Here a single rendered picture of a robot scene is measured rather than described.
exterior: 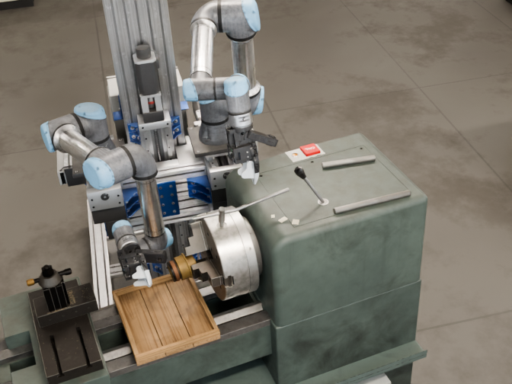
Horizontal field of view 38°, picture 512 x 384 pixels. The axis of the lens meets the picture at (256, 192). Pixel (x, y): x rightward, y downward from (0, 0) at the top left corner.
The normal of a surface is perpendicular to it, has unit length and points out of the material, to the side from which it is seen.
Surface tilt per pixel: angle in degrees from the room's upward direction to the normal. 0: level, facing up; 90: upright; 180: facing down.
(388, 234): 90
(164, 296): 0
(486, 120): 0
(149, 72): 90
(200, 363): 90
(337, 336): 90
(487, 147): 0
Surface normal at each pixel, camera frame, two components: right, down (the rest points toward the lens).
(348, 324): 0.37, 0.52
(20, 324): -0.05, -0.81
